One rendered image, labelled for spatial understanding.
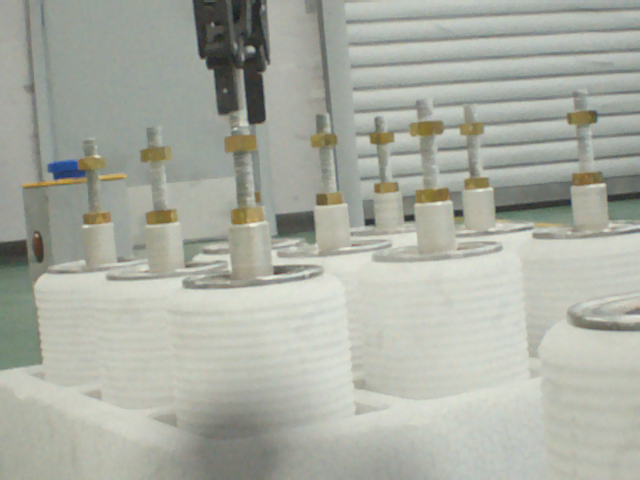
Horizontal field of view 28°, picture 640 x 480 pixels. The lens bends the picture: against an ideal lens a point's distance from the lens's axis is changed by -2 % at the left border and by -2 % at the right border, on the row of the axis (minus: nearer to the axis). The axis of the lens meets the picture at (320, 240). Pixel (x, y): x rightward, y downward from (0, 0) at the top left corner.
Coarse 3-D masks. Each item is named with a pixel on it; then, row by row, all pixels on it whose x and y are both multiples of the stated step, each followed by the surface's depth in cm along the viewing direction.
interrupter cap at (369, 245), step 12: (360, 240) 88; (372, 240) 88; (384, 240) 86; (276, 252) 85; (288, 252) 83; (300, 252) 83; (312, 252) 82; (324, 252) 82; (336, 252) 82; (348, 252) 82; (360, 252) 82
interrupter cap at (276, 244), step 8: (272, 240) 99; (280, 240) 98; (288, 240) 97; (296, 240) 94; (304, 240) 95; (208, 248) 94; (216, 248) 93; (224, 248) 93; (272, 248) 92; (280, 248) 93
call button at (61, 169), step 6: (54, 162) 105; (60, 162) 105; (66, 162) 105; (72, 162) 105; (48, 168) 106; (54, 168) 105; (60, 168) 105; (66, 168) 105; (72, 168) 105; (54, 174) 106; (60, 174) 105; (66, 174) 105; (72, 174) 105; (78, 174) 106; (84, 174) 106
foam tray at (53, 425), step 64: (0, 384) 89; (512, 384) 71; (0, 448) 91; (64, 448) 77; (128, 448) 67; (192, 448) 62; (256, 448) 61; (320, 448) 63; (384, 448) 65; (448, 448) 67; (512, 448) 69
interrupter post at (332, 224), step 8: (320, 208) 85; (328, 208) 84; (336, 208) 84; (344, 208) 85; (320, 216) 85; (328, 216) 84; (336, 216) 84; (344, 216) 85; (320, 224) 85; (328, 224) 84; (336, 224) 84; (344, 224) 85; (320, 232) 85; (328, 232) 85; (336, 232) 85; (344, 232) 85; (320, 240) 85; (328, 240) 85; (336, 240) 85; (344, 240) 85; (320, 248) 85; (328, 248) 85
